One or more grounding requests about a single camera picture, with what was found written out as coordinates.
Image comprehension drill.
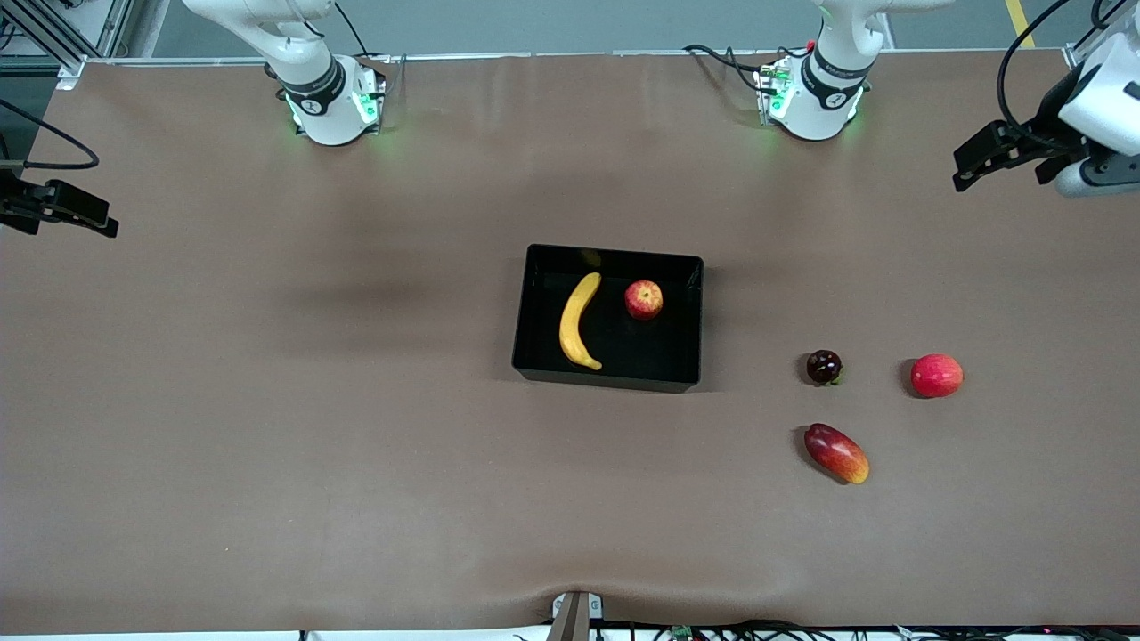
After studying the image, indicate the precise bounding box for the small red yellow apple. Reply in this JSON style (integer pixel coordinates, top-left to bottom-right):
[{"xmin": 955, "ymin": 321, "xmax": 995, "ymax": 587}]
[{"xmin": 623, "ymin": 280, "xmax": 664, "ymax": 321}]

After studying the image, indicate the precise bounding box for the black plastic box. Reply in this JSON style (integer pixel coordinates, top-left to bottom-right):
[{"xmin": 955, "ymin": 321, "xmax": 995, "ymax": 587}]
[{"xmin": 512, "ymin": 244, "xmax": 704, "ymax": 394}]

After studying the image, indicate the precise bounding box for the yellow banana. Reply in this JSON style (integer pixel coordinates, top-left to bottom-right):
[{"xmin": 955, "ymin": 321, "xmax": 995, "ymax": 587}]
[{"xmin": 559, "ymin": 272, "xmax": 604, "ymax": 371}]

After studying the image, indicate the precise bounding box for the round red peach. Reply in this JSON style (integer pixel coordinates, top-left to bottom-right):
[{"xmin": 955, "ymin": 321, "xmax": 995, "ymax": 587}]
[{"xmin": 910, "ymin": 353, "xmax": 965, "ymax": 399}]

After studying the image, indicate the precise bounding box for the brown table mat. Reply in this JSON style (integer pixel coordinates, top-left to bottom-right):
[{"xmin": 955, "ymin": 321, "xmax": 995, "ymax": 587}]
[{"xmin": 0, "ymin": 49, "xmax": 1140, "ymax": 635}]

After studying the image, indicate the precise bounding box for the red yellow mango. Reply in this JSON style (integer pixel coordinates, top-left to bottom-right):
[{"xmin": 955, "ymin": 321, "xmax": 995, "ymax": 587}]
[{"xmin": 803, "ymin": 423, "xmax": 870, "ymax": 485}]

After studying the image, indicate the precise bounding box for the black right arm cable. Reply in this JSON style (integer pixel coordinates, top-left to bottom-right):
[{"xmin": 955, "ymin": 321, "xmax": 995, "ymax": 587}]
[{"xmin": 0, "ymin": 98, "xmax": 101, "ymax": 172}]

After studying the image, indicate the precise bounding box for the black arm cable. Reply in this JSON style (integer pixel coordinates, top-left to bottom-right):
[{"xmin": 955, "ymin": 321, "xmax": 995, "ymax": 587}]
[
  {"xmin": 0, "ymin": 98, "xmax": 101, "ymax": 172},
  {"xmin": 997, "ymin": 0, "xmax": 1140, "ymax": 150}
]

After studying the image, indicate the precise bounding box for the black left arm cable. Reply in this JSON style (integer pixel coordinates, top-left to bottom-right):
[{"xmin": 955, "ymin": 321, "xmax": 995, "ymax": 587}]
[{"xmin": 997, "ymin": 0, "xmax": 1140, "ymax": 150}]

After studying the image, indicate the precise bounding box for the aluminium frame structure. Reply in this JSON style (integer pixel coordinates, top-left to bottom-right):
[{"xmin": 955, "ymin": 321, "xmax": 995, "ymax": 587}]
[{"xmin": 0, "ymin": 0, "xmax": 134, "ymax": 90}]

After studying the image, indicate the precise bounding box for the black left base cable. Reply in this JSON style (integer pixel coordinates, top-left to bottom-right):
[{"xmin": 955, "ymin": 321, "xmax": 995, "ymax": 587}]
[{"xmin": 683, "ymin": 43, "xmax": 769, "ymax": 94}]

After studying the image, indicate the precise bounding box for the black base cable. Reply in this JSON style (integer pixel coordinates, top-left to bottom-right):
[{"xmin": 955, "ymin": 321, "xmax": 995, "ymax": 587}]
[
  {"xmin": 333, "ymin": 0, "xmax": 371, "ymax": 60},
  {"xmin": 683, "ymin": 43, "xmax": 769, "ymax": 94}
]

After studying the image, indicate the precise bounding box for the black right base cable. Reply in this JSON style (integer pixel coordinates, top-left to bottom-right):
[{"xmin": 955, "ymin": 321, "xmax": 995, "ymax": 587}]
[{"xmin": 333, "ymin": 0, "xmax": 371, "ymax": 60}]

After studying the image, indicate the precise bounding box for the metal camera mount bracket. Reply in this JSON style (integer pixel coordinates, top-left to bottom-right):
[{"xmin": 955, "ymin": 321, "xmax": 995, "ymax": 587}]
[{"xmin": 550, "ymin": 591, "xmax": 605, "ymax": 641}]

